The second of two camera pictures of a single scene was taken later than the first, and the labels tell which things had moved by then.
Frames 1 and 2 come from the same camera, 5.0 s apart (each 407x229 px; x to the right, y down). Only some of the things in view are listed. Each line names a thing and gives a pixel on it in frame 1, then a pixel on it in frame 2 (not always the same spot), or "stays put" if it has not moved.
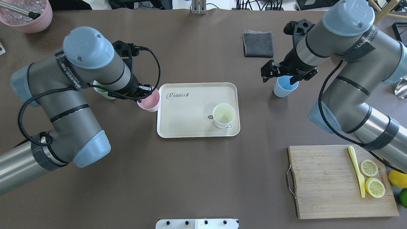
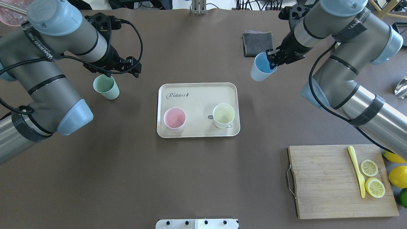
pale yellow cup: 223,114 stays put
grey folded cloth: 256,44 stays put
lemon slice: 375,187 stays put
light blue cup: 282,87 → 260,69
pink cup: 151,103 → 175,118
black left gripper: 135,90 → 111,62
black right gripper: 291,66 → 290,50
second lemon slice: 369,168 stays put
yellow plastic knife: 361,179 stays put
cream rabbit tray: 186,109 stays put
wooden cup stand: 380,13 stays put
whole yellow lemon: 397,179 stays put
